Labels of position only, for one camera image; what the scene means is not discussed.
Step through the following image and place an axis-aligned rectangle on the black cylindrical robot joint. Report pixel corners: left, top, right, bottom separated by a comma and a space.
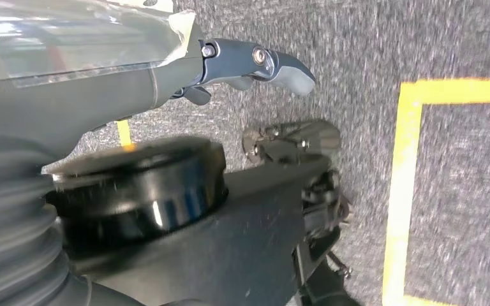
44, 136, 230, 256

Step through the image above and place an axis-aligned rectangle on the silver bolted robot joint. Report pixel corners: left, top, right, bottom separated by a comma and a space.
241, 119, 342, 166

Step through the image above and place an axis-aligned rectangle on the dark grey robot leg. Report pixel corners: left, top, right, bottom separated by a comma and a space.
69, 156, 362, 306

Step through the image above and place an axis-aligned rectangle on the yellow floor tape square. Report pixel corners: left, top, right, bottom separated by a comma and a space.
382, 76, 490, 306

